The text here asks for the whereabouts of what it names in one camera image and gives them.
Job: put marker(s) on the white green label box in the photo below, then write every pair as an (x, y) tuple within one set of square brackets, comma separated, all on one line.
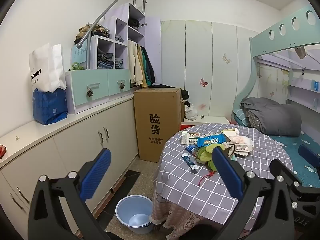
[(186, 138)]

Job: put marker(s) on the pink butterfly wall sticker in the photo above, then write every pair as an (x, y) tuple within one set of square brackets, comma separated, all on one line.
[(203, 82)]

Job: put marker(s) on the small folded jeans pile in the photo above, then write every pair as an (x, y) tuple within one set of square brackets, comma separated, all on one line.
[(119, 63)]

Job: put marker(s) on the green plush toy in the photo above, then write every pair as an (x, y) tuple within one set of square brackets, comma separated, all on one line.
[(203, 155)]

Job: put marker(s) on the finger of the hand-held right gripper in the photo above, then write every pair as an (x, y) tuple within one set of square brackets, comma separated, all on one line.
[(281, 167), (308, 155)]

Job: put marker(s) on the cream hanging jacket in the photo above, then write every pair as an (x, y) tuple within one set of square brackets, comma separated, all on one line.
[(136, 62)]

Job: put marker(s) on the blue plastic bin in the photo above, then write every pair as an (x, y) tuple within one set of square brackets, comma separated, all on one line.
[(125, 210)]

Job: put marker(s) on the white low platform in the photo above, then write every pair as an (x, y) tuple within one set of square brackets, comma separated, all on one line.
[(212, 120)]

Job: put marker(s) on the orange white plastic bag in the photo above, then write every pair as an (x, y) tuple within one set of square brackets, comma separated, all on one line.
[(240, 140)]

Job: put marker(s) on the grey checked tablecloth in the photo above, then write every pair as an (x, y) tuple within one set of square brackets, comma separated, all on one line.
[(175, 180)]

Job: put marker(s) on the small teal drawer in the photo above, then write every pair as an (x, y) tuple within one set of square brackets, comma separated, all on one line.
[(115, 77)]

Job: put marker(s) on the cream butterfly wall sticker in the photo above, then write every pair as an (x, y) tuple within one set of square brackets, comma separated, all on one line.
[(226, 58)]

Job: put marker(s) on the blue tissue pack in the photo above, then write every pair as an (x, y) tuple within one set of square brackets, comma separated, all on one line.
[(50, 107)]

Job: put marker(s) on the folded black clothes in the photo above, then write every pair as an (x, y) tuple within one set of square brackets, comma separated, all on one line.
[(133, 22)]

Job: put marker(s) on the folded grey clothes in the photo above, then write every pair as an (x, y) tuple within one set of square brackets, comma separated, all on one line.
[(119, 39)]

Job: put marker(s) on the folded khaki clothes pile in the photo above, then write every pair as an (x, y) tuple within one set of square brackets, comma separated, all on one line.
[(97, 31)]

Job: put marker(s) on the pale pink butterfly sticker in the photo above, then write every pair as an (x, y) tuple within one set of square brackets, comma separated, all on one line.
[(201, 106)]

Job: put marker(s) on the grey metal handrail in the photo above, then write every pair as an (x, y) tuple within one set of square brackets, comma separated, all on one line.
[(100, 17)]

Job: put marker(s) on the lilac stepped cubby shelf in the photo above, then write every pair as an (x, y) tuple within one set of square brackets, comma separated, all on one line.
[(152, 42)]

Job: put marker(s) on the white paper bag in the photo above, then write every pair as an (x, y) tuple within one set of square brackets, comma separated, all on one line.
[(47, 62)]

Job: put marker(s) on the teal paper sign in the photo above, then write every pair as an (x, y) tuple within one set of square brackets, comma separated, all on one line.
[(78, 55)]

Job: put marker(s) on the pink quilted table skirt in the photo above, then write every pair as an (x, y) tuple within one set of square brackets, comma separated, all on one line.
[(175, 220)]

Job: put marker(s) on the blue plaid pillow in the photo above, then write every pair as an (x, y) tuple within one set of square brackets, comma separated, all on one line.
[(240, 116)]

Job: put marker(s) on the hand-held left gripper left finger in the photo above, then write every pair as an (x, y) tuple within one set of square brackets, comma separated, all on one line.
[(96, 172)]

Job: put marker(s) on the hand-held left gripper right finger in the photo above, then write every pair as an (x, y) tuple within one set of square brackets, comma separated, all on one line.
[(227, 175)]

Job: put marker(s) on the yellow white box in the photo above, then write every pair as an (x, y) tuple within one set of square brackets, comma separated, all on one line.
[(230, 132)]

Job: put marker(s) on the grey quilt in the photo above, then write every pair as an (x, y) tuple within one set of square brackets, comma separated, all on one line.
[(275, 117)]

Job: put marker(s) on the tall cardboard box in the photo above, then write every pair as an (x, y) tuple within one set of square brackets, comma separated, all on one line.
[(155, 110)]

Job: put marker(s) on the brown hanging pouch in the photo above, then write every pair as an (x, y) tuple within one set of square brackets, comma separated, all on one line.
[(300, 52)]

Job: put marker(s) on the small blue sachet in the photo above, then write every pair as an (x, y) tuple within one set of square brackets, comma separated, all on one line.
[(188, 159)]

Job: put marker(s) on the red mat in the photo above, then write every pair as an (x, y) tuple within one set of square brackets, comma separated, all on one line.
[(185, 127)]

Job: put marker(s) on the blue foil wrapper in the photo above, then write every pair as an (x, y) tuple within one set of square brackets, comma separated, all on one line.
[(191, 149)]

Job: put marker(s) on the white low cabinet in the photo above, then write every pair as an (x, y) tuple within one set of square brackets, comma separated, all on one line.
[(75, 140)]

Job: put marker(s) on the green hanging garment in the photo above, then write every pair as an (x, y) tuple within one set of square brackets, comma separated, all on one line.
[(145, 70)]

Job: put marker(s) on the blue box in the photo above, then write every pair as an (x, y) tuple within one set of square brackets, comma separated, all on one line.
[(315, 85)]

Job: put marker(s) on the dark hanging jacket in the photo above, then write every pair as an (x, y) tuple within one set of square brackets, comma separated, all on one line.
[(150, 67)]

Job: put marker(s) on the teal bunk bed frame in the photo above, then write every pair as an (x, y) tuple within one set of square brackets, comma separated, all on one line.
[(262, 45)]

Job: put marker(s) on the white printed carton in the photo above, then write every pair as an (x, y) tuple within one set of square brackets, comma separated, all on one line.
[(242, 151)]

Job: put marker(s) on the blue white packet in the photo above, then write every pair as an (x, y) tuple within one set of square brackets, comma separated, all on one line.
[(210, 140)]

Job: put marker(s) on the red object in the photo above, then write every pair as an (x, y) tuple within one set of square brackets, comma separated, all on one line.
[(2, 151)]

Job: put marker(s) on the large teal drawer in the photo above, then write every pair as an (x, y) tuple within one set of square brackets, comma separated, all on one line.
[(85, 80)]

